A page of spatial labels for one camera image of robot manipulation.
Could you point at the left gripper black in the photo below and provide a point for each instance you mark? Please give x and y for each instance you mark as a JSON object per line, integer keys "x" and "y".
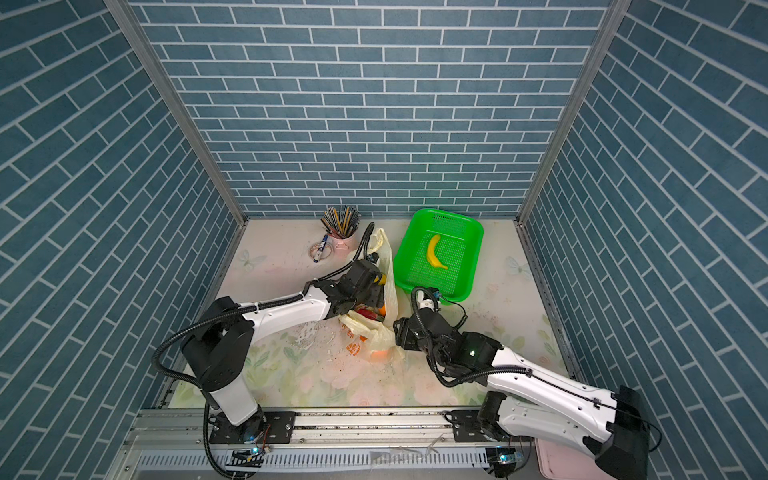
{"x": 378, "y": 295}

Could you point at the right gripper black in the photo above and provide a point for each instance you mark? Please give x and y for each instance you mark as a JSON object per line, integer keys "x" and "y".
{"x": 405, "y": 333}

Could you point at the yellow printed plastic bag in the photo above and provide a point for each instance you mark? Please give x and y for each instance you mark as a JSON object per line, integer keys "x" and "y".
{"x": 371, "y": 323}

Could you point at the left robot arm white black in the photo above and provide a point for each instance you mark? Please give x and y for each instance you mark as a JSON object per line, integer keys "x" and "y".
{"x": 217, "y": 351}

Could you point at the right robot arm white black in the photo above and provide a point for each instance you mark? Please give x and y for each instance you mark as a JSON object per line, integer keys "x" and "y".
{"x": 525, "y": 399}

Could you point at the pink pencil cup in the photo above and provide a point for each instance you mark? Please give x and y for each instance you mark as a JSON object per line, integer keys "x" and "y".
{"x": 345, "y": 246}

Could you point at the blue marker pen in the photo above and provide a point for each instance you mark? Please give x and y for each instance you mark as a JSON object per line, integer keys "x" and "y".
{"x": 319, "y": 249}

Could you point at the bundle of coloured pencils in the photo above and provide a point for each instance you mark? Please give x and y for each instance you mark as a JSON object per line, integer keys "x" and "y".
{"x": 341, "y": 222}

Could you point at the yellow banana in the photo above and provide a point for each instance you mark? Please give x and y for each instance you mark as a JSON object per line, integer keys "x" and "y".
{"x": 431, "y": 255}

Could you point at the green plastic basket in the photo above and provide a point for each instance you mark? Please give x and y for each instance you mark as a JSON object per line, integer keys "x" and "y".
{"x": 459, "y": 249}

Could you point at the pink tray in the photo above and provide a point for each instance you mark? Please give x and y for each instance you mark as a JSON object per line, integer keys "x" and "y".
{"x": 560, "y": 462}

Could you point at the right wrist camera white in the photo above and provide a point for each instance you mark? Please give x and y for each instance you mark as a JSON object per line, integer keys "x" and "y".
{"x": 425, "y": 299}

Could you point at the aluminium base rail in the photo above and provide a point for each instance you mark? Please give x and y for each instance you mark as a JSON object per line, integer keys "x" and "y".
{"x": 315, "y": 440}

